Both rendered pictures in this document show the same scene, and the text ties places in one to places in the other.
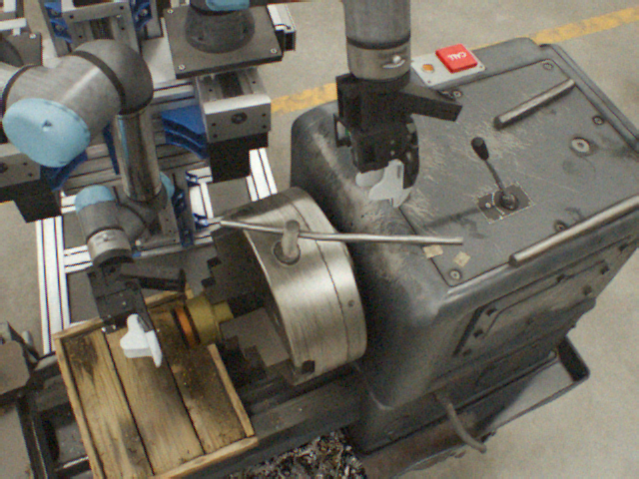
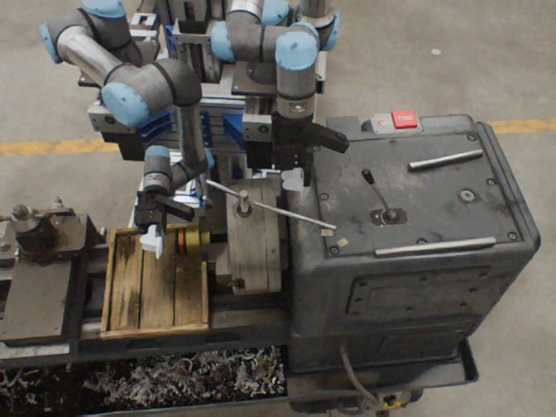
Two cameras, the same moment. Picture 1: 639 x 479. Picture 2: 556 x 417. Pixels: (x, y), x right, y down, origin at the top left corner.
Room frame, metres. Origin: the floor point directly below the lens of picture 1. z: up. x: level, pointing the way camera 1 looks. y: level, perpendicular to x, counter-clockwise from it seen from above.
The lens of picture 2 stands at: (-0.14, -0.34, 2.31)
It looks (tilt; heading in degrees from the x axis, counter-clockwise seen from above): 55 degrees down; 24
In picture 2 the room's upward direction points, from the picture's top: straight up
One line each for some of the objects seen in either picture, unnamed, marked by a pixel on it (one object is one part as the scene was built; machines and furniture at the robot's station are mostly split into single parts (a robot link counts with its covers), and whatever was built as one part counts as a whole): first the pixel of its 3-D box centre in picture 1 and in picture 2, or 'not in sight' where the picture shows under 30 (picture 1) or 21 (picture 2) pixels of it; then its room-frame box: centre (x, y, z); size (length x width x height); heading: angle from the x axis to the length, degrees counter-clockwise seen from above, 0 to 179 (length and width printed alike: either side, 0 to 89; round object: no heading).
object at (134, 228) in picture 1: (113, 239); (166, 182); (0.67, 0.40, 0.99); 0.11 x 0.08 x 0.11; 155
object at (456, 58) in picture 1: (455, 59); (404, 120); (0.96, -0.23, 1.26); 0.06 x 0.06 x 0.02; 29
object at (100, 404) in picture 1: (150, 389); (157, 278); (0.41, 0.30, 0.89); 0.36 x 0.30 x 0.04; 29
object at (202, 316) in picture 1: (203, 320); (194, 240); (0.47, 0.18, 1.08); 0.09 x 0.09 x 0.09; 29
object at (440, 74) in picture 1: (444, 73); (394, 128); (0.95, -0.21, 1.23); 0.13 x 0.08 x 0.05; 119
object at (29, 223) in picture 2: not in sight; (24, 217); (0.32, 0.61, 1.13); 0.08 x 0.08 x 0.03
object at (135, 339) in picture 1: (138, 340); (150, 240); (0.42, 0.28, 1.09); 0.09 x 0.06 x 0.03; 28
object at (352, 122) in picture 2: not in sight; (343, 130); (0.88, -0.09, 1.24); 0.09 x 0.08 x 0.03; 119
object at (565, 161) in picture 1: (472, 210); (390, 223); (0.76, -0.29, 1.06); 0.59 x 0.48 x 0.39; 119
